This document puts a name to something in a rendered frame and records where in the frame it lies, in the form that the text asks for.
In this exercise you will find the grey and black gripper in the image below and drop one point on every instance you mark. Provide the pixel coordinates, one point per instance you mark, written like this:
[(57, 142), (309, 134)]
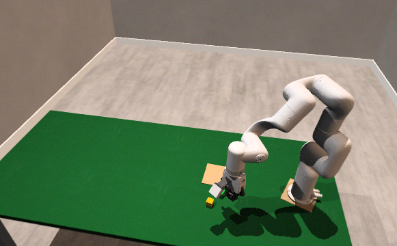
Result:
[(237, 185)]

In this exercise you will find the yellow die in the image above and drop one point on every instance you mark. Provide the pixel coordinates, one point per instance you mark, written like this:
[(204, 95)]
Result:
[(209, 202)]

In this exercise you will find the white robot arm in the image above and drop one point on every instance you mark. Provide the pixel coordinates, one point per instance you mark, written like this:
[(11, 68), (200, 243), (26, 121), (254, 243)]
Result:
[(323, 157)]

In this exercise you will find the black die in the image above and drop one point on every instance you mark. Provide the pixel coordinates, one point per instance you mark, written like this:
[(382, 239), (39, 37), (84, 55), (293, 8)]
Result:
[(229, 194)]

